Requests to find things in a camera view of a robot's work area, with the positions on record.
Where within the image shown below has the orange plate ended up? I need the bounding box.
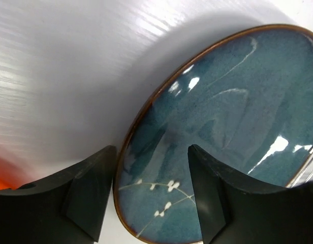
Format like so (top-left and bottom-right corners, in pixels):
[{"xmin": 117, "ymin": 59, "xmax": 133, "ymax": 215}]
[{"xmin": 0, "ymin": 156, "xmax": 27, "ymax": 190}]

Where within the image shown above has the teal blossom round plate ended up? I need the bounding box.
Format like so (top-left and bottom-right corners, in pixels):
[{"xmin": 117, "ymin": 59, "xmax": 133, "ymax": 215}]
[{"xmin": 113, "ymin": 24, "xmax": 313, "ymax": 243}]

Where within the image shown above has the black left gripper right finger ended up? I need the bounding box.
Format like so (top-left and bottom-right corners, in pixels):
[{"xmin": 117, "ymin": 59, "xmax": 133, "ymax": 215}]
[{"xmin": 187, "ymin": 144, "xmax": 313, "ymax": 243}]

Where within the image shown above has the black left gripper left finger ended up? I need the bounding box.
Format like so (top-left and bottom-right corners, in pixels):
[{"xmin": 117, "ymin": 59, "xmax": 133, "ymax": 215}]
[{"xmin": 0, "ymin": 145, "xmax": 117, "ymax": 244}]

